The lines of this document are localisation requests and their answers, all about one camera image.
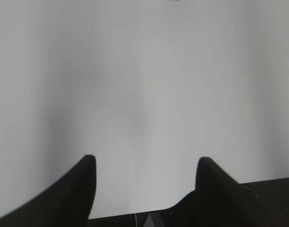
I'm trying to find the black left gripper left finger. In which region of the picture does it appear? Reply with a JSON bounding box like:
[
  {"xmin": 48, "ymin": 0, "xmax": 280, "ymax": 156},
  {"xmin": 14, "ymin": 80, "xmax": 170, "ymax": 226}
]
[{"xmin": 0, "ymin": 155, "xmax": 96, "ymax": 227}]

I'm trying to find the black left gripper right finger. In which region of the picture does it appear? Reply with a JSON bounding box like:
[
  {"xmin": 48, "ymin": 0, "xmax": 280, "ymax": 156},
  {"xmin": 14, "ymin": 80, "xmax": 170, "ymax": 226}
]
[{"xmin": 195, "ymin": 157, "xmax": 259, "ymax": 227}]

